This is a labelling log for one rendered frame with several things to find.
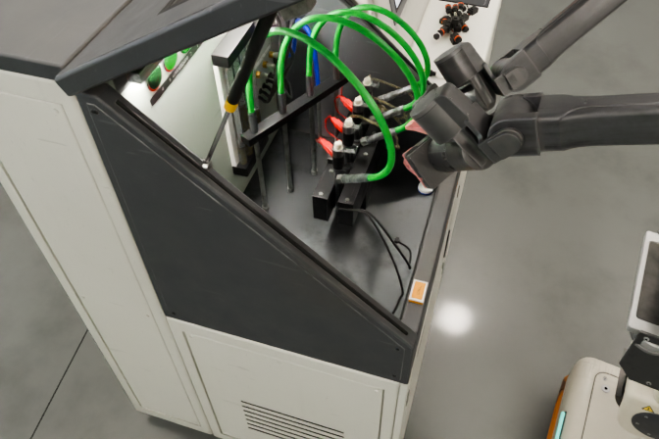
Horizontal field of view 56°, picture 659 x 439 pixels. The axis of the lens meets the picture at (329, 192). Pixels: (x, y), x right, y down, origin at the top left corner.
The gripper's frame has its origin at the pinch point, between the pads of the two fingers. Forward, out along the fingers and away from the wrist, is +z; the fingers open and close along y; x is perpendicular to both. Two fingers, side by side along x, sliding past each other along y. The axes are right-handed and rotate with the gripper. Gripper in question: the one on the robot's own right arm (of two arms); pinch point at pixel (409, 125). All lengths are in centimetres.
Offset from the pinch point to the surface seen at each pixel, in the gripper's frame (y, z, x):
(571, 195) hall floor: -106, 65, -121
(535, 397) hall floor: -118, 52, -24
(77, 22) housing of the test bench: 52, 11, 35
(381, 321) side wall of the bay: -22.3, 5.1, 32.1
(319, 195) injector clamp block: -4.2, 28.3, 8.5
